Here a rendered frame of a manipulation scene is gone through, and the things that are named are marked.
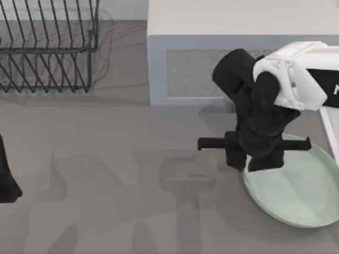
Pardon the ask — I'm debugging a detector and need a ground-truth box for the dark wire dish rack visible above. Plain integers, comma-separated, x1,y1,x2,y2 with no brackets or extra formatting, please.
0,0,101,94

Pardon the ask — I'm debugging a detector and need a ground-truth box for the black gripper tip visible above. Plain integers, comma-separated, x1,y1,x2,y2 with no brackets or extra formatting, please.
0,134,23,205

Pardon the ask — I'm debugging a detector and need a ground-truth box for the pale blue-grey cabinet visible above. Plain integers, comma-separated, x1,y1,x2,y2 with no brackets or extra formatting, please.
146,0,339,107

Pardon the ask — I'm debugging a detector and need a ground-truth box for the grey speckled cabinet panel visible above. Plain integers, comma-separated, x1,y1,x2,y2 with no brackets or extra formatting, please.
166,49,266,99

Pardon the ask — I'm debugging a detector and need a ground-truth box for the pale green plate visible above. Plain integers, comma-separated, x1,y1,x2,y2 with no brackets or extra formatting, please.
242,133,339,229

